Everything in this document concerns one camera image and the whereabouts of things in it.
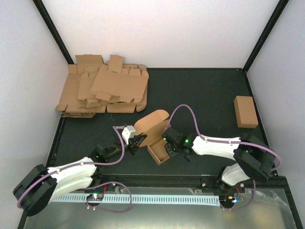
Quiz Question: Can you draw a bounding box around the right black frame post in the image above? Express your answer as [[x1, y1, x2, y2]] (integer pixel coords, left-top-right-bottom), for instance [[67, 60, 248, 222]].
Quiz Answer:
[[243, 0, 289, 73]]

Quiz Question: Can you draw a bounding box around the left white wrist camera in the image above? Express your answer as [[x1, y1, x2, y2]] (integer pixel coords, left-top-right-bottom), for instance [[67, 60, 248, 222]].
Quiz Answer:
[[122, 125, 136, 145]]

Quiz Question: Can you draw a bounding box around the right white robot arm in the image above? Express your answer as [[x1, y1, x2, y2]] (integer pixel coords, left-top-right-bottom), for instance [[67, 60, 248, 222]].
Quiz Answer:
[[162, 127, 275, 192]]

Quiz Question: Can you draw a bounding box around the folded brown cardboard box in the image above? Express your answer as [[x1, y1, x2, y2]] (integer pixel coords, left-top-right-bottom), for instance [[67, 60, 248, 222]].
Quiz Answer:
[[234, 95, 258, 128]]

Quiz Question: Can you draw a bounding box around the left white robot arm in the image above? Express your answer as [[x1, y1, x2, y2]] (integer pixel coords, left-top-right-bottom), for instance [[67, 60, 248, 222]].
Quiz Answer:
[[13, 134, 147, 217]]

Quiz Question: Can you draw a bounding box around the stack of flat cardboard blanks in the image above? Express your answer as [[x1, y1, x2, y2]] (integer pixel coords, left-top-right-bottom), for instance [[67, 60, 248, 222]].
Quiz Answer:
[[55, 54, 149, 118]]

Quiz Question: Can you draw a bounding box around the black frame post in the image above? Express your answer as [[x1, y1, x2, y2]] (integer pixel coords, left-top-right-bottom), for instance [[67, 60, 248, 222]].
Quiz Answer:
[[243, 0, 289, 73], [32, 0, 74, 64]]

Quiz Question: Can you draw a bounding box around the left black frame post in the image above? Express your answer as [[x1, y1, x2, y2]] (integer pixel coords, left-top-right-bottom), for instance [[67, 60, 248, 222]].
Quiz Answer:
[[32, 0, 74, 64]]

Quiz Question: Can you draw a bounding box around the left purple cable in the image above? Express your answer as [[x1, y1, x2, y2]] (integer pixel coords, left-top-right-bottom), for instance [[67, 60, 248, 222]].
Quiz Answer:
[[17, 125, 132, 213]]

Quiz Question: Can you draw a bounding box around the metal base plate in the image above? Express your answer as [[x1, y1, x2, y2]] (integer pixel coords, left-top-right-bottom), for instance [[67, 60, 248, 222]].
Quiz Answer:
[[24, 188, 300, 229]]

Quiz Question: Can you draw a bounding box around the light blue slotted cable duct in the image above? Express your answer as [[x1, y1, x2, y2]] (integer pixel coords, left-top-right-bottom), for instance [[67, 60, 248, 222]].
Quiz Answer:
[[53, 193, 220, 207]]

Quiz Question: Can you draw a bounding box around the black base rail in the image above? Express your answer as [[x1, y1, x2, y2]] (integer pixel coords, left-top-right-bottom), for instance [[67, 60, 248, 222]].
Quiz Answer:
[[95, 174, 288, 189]]

